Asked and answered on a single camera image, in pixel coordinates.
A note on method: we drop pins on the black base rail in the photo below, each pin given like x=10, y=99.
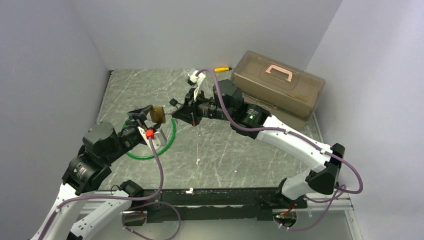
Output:
x=258, y=203

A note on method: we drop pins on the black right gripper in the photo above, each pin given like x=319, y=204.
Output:
x=186, y=112

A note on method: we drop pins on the brass padlock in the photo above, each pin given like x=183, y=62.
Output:
x=158, y=115

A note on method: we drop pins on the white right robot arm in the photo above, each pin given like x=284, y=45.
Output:
x=259, y=124

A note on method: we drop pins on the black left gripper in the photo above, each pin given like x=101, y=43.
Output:
x=142, y=114

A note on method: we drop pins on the green cable lock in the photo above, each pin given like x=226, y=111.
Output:
x=163, y=150

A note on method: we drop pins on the translucent brown toolbox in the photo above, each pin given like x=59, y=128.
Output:
x=289, y=93

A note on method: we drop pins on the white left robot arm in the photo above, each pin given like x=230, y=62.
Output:
x=101, y=146

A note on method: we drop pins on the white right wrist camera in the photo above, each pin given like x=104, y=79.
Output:
x=196, y=80

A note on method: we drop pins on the yellow screwdriver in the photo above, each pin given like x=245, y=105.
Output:
x=222, y=69

